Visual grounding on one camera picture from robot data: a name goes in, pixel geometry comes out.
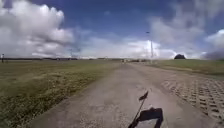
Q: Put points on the grey concrete path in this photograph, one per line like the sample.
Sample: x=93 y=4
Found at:
x=110 y=96

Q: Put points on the tall pale pole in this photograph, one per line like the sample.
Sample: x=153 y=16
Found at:
x=151 y=50

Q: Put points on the dark tree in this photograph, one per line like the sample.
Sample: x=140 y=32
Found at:
x=179 y=56

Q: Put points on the green grass field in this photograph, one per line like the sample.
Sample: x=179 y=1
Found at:
x=36 y=83

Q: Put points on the grass bank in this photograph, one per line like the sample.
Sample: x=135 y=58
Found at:
x=196 y=65

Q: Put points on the grid paver strip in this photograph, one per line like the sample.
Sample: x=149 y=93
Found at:
x=203 y=95

